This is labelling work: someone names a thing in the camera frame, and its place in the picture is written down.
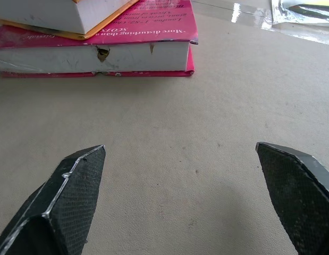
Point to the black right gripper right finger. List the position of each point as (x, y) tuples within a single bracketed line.
[(299, 196)]

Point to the orange cover book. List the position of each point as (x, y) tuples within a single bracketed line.
[(74, 16)]

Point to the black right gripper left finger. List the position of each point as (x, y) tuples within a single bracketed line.
[(66, 202)]

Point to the pink hardcover book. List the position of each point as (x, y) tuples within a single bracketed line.
[(143, 26)]

